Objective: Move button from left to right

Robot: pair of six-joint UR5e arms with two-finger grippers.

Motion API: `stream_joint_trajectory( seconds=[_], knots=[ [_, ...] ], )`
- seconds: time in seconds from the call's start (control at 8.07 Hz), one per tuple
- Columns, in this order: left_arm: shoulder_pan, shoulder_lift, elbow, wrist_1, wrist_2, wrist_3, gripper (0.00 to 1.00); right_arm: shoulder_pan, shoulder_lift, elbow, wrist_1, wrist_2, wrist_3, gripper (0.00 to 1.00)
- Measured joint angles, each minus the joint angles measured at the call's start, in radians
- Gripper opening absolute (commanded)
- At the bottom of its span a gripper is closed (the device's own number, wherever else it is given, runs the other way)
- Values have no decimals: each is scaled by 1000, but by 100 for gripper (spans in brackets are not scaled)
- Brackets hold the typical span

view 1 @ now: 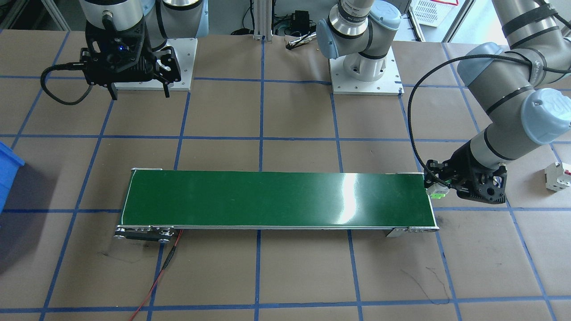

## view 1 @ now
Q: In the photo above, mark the small white component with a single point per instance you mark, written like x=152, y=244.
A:
x=436, y=191

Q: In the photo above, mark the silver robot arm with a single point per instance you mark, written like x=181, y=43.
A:
x=116, y=9
x=513, y=116

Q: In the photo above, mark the white circuit breaker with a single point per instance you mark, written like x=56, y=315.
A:
x=557, y=176

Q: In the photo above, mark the blue plastic bin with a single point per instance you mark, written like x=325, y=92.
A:
x=9, y=174

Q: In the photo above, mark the silver metal connector plug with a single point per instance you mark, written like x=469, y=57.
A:
x=301, y=41

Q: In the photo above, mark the small black power adapter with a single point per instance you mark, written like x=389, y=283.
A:
x=302, y=20

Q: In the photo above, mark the white plastic basket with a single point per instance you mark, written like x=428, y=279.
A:
x=430, y=11

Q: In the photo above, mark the green conveyor belt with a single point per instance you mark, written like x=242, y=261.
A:
x=267, y=198

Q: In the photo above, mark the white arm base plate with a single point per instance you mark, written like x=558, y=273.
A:
x=366, y=87
x=180, y=62

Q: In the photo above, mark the aluminium profile post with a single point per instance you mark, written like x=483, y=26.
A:
x=263, y=20

